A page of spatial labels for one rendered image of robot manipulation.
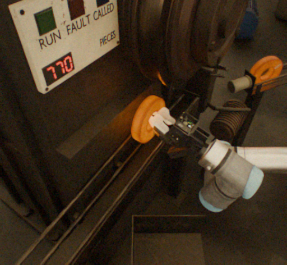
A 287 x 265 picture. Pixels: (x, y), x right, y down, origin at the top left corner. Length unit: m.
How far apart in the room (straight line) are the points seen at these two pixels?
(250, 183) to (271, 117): 1.51
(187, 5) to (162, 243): 0.65
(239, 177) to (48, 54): 0.56
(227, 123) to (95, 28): 0.84
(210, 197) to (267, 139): 1.27
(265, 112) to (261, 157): 1.36
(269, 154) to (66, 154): 0.62
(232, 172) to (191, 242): 0.25
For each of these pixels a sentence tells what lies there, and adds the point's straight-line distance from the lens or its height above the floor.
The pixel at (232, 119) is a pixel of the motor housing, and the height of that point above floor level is 0.53.
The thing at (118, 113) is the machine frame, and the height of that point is 0.87.
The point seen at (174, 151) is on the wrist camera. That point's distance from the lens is 0.85.
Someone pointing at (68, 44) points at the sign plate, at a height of 1.14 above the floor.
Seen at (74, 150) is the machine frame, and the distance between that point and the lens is 0.73.
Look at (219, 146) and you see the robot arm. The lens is 0.78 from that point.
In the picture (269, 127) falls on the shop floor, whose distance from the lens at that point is 2.18.
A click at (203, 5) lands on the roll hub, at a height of 1.18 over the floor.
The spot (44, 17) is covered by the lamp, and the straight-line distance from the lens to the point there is 0.55.
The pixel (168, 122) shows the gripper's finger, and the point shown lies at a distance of 0.83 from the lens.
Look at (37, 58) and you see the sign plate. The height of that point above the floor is 1.14.
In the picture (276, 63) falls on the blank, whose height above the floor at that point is 0.76.
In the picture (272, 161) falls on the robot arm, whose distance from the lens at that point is 0.96.
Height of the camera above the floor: 1.42
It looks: 45 degrees down
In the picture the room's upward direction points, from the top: straight up
